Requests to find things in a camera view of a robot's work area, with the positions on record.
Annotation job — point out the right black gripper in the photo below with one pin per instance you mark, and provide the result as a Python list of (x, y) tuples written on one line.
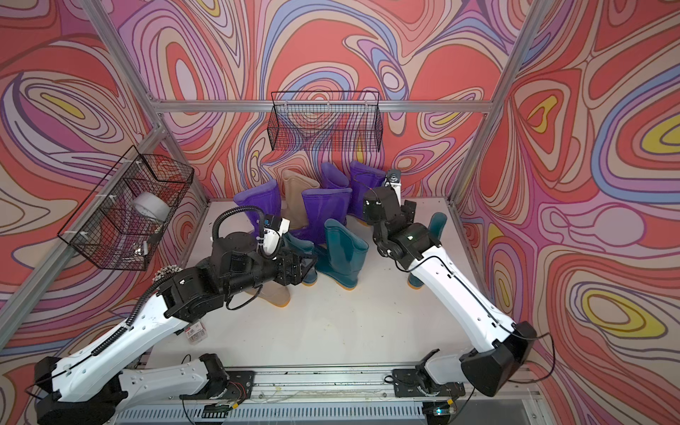
[(410, 208)]

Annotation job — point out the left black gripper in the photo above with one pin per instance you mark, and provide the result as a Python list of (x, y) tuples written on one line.
[(297, 276)]

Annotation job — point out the teal rain boot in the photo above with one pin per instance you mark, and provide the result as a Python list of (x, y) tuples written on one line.
[(436, 227), (306, 247), (342, 256)]

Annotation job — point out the beige rain boot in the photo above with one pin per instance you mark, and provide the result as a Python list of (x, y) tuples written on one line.
[(294, 184), (272, 292)]

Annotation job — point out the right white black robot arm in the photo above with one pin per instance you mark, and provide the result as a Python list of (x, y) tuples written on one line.
[(500, 346)]

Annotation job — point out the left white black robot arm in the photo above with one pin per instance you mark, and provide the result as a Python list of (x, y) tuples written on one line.
[(96, 383)]

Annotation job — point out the back thin purple rain boot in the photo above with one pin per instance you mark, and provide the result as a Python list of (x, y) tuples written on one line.
[(332, 177)]

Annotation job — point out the small clear plastic box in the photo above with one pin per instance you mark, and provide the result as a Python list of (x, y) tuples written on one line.
[(195, 333)]

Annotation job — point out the white tape roll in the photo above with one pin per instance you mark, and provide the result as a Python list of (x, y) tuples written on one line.
[(151, 207)]

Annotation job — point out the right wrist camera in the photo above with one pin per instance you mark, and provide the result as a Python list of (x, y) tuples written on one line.
[(393, 180)]

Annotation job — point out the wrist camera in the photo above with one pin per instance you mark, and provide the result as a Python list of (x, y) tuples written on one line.
[(393, 180), (275, 227)]

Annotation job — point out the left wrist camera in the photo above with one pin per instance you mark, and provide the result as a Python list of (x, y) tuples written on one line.
[(275, 227)]

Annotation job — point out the back black wire basket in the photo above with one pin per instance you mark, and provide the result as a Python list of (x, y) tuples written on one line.
[(325, 121)]

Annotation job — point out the black wire basket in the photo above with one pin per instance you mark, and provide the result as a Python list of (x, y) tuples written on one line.
[(325, 121), (112, 235)]

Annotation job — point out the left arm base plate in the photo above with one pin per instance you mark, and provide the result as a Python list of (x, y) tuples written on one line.
[(235, 386)]

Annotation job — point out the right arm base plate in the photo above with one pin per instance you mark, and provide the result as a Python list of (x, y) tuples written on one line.
[(412, 383)]

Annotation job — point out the aluminium front rail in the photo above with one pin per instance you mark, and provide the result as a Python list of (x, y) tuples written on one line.
[(303, 384)]

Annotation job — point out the left black wire basket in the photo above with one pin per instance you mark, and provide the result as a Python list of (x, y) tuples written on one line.
[(112, 235)]

